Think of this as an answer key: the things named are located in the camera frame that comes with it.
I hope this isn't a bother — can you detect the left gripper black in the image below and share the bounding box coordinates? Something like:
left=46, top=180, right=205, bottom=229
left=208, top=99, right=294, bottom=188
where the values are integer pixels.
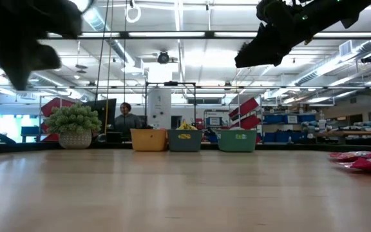
left=0, top=34, right=61, bottom=91

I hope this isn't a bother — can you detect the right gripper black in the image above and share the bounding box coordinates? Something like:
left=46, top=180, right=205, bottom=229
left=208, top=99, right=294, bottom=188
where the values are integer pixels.
left=235, top=0, right=307, bottom=68

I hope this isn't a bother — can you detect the teal plastic bin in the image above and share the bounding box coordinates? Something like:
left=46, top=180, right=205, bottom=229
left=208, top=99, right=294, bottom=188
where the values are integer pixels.
left=217, top=129, right=258, bottom=153

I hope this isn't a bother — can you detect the yellow Sour Patch candy pack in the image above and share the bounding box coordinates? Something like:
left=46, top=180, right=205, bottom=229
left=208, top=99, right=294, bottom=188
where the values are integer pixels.
left=176, top=121, right=198, bottom=131

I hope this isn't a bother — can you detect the blue-grey plastic bin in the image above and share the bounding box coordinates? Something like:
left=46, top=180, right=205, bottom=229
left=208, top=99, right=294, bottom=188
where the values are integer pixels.
left=167, top=129, right=204, bottom=152

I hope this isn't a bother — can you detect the yellow plastic bin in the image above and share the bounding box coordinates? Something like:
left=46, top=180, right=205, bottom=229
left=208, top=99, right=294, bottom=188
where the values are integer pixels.
left=130, top=128, right=168, bottom=152

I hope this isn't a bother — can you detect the black overhead gantry beam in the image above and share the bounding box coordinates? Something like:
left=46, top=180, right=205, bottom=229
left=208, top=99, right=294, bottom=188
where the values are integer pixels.
left=39, top=30, right=371, bottom=40

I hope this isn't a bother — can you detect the blue storage bin shelf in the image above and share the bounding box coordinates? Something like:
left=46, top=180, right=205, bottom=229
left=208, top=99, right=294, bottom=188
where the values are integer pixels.
left=262, top=111, right=318, bottom=143

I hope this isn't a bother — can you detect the green artificial potted plant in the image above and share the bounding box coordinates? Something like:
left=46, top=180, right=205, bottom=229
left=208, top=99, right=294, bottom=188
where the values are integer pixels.
left=44, top=102, right=102, bottom=150

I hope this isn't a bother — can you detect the black room monitor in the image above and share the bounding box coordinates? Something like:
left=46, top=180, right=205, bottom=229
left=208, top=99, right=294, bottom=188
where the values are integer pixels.
left=82, top=98, right=118, bottom=142

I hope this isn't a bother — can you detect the white bottle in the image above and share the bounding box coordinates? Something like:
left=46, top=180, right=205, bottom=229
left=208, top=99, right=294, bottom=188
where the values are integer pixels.
left=318, top=113, right=327, bottom=133

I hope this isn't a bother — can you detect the white round pillar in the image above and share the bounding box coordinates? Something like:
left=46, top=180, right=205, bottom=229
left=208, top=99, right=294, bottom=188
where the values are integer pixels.
left=146, top=88, right=173, bottom=130

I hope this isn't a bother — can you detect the person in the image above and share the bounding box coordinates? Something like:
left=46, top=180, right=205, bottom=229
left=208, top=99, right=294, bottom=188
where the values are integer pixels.
left=113, top=102, right=143, bottom=139

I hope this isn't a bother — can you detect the wooden workbench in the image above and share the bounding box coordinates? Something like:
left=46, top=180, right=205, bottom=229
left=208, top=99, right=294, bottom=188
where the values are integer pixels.
left=314, top=121, right=371, bottom=145

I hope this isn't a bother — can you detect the black aluminium table frame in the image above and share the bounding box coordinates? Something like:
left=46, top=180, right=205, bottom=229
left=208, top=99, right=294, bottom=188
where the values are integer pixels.
left=0, top=141, right=371, bottom=155

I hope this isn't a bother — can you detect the black metal stand frame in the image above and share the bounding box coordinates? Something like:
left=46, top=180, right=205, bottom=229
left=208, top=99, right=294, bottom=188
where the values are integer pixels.
left=144, top=81, right=197, bottom=130

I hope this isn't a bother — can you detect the black hanging cable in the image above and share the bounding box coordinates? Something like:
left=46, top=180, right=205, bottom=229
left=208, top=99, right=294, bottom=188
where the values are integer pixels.
left=93, top=0, right=110, bottom=107

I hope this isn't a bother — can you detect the black overhead camera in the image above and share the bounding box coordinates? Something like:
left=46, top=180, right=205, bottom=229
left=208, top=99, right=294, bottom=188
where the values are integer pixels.
left=157, top=50, right=171, bottom=64

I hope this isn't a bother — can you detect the white hanging cable loop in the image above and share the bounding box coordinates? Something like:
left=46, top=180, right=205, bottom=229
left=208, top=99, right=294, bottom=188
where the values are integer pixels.
left=126, top=0, right=142, bottom=24

